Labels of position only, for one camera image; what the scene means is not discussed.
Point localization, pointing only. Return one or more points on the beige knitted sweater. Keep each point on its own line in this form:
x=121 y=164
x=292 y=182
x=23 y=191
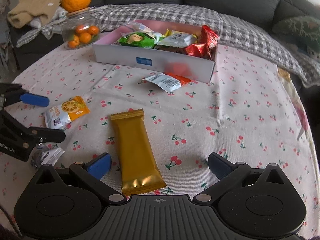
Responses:
x=32 y=2

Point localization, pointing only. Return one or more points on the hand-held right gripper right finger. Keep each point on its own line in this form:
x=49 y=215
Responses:
x=218 y=167

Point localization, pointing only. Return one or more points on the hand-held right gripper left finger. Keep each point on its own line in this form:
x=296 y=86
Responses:
x=100 y=166

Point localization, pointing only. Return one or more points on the orange and white snack packet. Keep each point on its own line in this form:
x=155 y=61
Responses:
x=165 y=81

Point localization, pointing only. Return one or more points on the cherry print tablecloth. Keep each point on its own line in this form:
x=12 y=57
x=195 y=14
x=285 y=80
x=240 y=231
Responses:
x=200 y=117

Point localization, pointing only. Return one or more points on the small grey and white packet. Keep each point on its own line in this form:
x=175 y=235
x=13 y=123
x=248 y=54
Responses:
x=50 y=155

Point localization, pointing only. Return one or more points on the gold snack bar packet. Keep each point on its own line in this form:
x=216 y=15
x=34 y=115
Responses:
x=136 y=150

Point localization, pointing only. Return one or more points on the pile of small mandarins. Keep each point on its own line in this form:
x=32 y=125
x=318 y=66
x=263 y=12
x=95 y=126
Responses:
x=85 y=37

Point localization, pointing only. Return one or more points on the green snack packet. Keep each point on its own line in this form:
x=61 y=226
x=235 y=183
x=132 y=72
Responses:
x=136 y=40

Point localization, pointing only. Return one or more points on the white and grey snack packet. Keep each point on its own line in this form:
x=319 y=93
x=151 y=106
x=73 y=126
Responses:
x=177 y=38

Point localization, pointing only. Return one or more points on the orange lotus chip packet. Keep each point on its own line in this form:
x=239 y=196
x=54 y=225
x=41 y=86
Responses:
x=72 y=107

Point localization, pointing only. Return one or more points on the pink and white cardboard box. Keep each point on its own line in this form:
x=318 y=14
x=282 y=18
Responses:
x=125 y=57

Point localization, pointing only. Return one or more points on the brown snack packet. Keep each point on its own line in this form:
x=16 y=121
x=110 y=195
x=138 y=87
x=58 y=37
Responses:
x=167 y=48

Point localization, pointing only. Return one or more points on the glass jar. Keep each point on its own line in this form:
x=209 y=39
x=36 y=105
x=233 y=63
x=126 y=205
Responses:
x=80 y=18

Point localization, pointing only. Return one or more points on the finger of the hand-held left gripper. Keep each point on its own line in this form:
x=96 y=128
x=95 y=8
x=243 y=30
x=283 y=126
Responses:
x=35 y=100
x=47 y=135

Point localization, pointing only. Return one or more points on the grey checked blanket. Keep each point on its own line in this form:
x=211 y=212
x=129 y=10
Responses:
x=250 y=37

